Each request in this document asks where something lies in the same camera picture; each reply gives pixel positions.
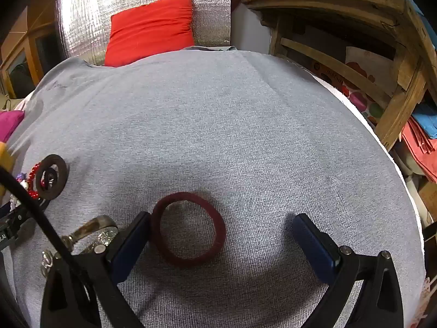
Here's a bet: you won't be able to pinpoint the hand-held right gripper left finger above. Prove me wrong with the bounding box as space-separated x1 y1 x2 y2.
40 211 152 328

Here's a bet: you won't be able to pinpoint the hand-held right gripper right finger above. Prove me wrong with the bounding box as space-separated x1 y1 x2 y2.
292 213 404 328

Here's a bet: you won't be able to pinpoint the gold metal bangle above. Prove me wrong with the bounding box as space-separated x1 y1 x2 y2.
61 215 119 257

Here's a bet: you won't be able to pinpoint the red bead bracelet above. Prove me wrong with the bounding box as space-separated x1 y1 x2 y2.
25 162 43 199

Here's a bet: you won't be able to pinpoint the yellow cardboard box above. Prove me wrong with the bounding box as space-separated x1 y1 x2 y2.
0 142 16 195

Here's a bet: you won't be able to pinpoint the maroon hair tie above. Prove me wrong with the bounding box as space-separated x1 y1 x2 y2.
151 192 226 267

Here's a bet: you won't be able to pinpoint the magenta cushion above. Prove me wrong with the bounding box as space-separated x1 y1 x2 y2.
0 109 25 144

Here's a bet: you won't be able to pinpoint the grey cloth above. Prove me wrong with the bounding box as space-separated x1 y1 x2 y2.
7 46 427 328

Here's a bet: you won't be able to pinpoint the red paper folders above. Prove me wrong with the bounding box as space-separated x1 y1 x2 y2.
401 116 437 165

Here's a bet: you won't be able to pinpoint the blue paper folder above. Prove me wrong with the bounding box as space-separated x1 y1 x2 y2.
410 102 437 137

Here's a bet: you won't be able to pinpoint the wooden cabinet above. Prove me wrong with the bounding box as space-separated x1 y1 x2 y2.
0 0 86 99

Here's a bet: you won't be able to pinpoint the dotted paper bag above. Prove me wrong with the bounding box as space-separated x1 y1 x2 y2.
309 46 393 125

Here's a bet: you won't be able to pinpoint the silver foil panel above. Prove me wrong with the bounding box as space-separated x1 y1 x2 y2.
56 0 232 66

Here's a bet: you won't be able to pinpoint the red cushion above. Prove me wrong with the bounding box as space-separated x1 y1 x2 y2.
104 0 195 67

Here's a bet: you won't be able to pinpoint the wooden chair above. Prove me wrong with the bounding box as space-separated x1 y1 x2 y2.
241 0 429 151

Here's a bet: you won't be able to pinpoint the black cable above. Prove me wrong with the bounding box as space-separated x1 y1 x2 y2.
0 166 79 267

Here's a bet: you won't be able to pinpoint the white pearl bracelet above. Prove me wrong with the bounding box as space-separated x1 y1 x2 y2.
8 181 29 212

